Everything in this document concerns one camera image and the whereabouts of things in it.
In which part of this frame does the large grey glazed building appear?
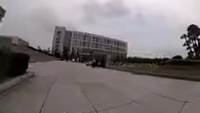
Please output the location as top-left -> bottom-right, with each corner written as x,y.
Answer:
51,25 -> 130,64

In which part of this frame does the grey concrete slab pavement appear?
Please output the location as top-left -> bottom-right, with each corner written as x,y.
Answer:
0,55 -> 200,113

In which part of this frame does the low distant hedge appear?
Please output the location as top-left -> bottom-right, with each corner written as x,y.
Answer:
116,54 -> 200,69

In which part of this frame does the sloped grey embankment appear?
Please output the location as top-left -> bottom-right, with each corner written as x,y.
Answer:
9,44 -> 62,65

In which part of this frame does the grass verge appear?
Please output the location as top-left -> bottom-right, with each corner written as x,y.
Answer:
106,56 -> 200,81

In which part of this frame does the low grey building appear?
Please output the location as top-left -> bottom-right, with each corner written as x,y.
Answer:
0,34 -> 30,48

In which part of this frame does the dark trimmed hedge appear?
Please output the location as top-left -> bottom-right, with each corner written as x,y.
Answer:
0,48 -> 31,88

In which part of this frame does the tall dark tree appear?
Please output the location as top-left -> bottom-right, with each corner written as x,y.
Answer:
178,22 -> 200,60

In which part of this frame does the grey concrete kerb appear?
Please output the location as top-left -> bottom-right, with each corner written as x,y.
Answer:
0,68 -> 36,106

